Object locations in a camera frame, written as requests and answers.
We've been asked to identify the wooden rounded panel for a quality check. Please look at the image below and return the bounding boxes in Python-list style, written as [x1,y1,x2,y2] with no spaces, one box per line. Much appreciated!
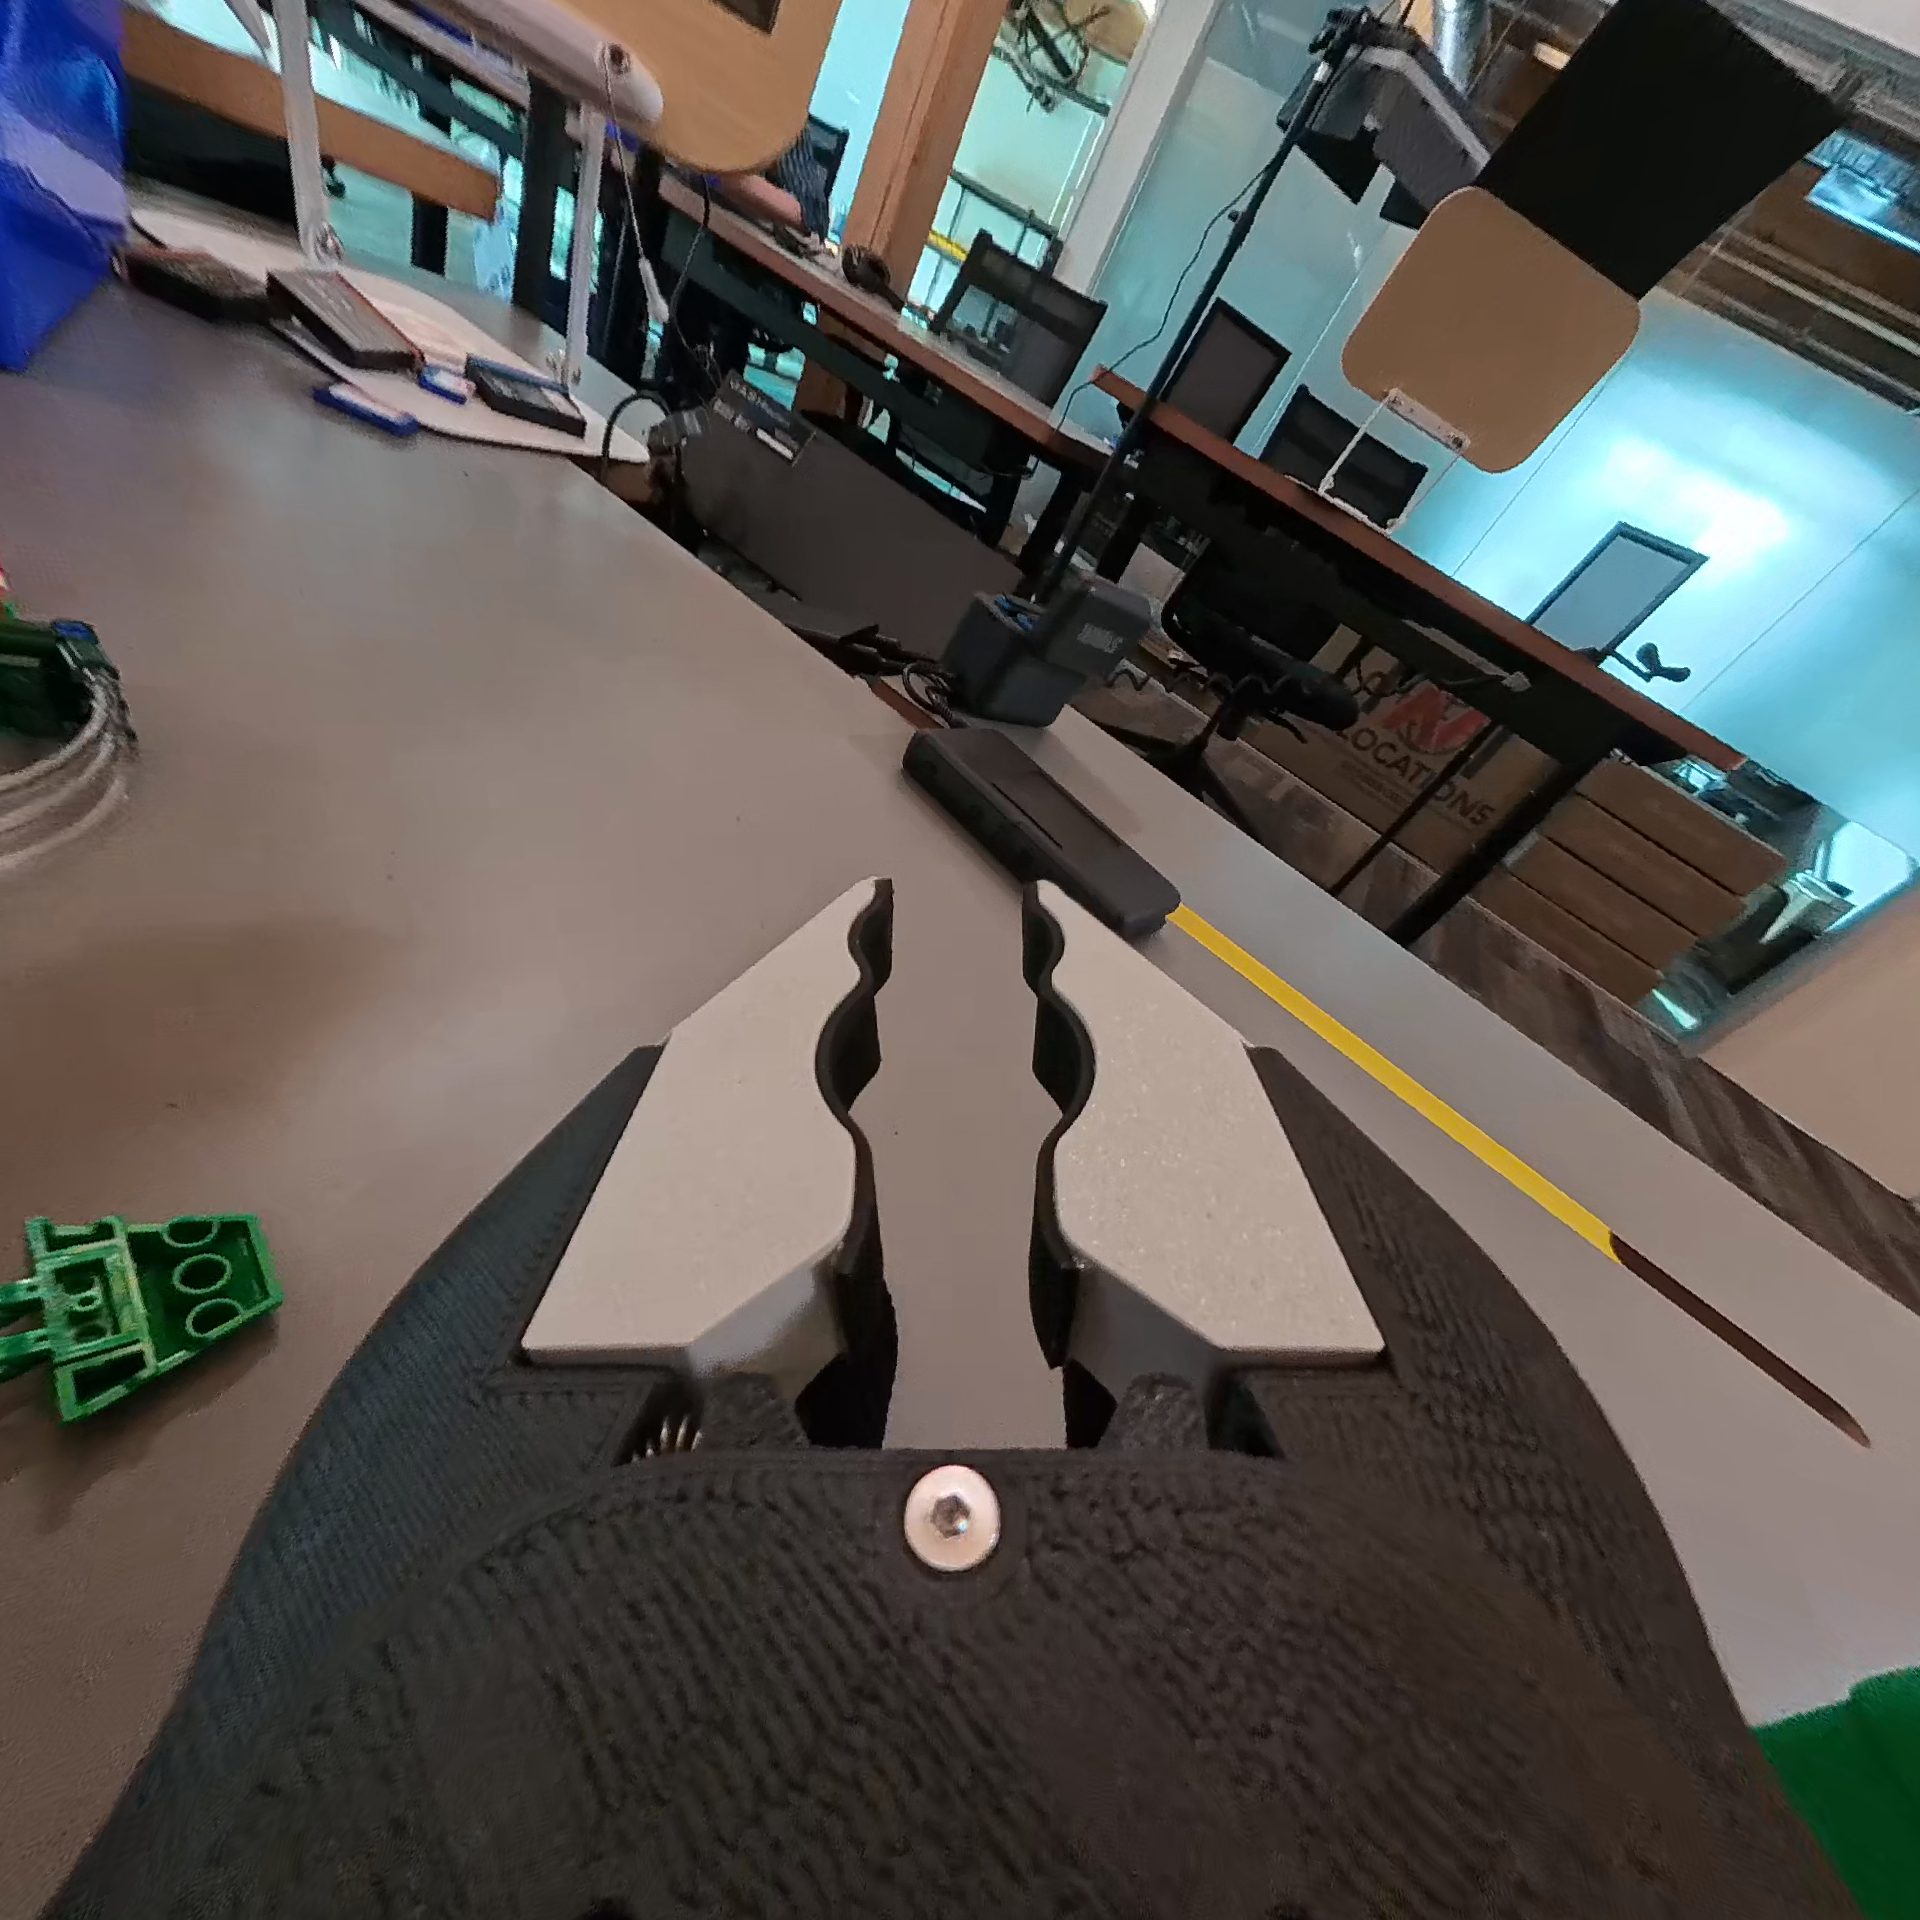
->
[555,0,845,176]

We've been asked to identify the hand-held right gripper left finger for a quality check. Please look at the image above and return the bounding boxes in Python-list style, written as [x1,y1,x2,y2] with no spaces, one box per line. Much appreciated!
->
[520,878,902,1452]

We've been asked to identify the black phone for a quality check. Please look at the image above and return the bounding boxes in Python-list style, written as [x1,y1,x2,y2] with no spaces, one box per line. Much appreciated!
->
[901,729,1185,942]

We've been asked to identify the items on white mat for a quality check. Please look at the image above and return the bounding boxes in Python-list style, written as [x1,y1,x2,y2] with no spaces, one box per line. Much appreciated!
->
[126,201,657,471]

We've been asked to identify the green lego stem assembly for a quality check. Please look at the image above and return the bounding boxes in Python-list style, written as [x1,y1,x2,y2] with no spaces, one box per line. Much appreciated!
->
[0,596,120,746]

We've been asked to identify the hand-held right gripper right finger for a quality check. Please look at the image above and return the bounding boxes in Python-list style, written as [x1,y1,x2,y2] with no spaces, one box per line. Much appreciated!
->
[1025,881,1385,1412]

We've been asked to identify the grey framed monitor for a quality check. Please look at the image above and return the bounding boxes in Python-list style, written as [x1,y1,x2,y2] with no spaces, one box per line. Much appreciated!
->
[1526,520,1710,665]

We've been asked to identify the black square panel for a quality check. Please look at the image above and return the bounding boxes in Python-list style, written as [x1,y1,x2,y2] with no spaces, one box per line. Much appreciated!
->
[1477,0,1856,305]

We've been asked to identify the beige rounded board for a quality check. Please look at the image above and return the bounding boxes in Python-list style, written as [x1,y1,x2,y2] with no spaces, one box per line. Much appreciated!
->
[1342,185,1646,479]

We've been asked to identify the small black box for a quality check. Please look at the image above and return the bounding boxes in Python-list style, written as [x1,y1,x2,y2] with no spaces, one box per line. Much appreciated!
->
[465,355,588,442]

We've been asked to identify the yellow tape strip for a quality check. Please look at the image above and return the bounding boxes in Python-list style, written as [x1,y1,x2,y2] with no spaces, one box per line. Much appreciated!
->
[1168,904,1625,1265]

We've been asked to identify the black tripod stand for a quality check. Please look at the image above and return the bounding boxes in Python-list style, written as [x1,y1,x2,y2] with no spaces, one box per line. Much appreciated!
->
[1018,8,1360,607]

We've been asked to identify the wooden pillar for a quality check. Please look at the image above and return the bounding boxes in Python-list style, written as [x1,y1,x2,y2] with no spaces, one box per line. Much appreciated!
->
[792,0,1010,426]

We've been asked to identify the dark brown tape strip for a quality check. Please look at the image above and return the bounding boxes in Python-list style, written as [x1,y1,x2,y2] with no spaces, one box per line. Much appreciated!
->
[1611,1233,1873,1452]

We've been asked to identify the stack of cardboard boxes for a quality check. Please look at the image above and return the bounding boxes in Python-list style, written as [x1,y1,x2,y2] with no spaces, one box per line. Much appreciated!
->
[1241,667,1790,1004]

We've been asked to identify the white cable with plug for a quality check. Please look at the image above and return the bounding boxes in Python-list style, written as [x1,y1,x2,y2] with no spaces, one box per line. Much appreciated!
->
[0,667,142,876]

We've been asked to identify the black flat device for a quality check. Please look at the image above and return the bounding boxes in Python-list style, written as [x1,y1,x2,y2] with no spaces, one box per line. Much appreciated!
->
[265,268,433,375]

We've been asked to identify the black office chair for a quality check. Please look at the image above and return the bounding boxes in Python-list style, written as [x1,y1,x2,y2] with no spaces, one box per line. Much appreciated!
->
[1160,546,1364,800]

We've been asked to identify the long wooden desk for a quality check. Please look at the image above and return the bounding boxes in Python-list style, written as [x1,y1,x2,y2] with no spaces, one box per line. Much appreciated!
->
[1092,368,1747,947]

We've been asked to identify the bright green cloth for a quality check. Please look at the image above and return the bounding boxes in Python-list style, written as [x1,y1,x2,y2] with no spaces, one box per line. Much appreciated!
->
[1750,1670,1920,1920]

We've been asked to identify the blue plastic bin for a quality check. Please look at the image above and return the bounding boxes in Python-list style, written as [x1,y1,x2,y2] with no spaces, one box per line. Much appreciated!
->
[0,0,132,375]

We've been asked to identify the white metal stand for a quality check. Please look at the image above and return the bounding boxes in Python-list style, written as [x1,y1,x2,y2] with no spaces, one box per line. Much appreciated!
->
[225,0,666,385]

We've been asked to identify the green lego brick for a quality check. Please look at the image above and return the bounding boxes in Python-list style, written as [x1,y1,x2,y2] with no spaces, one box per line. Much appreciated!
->
[0,1210,285,1425]

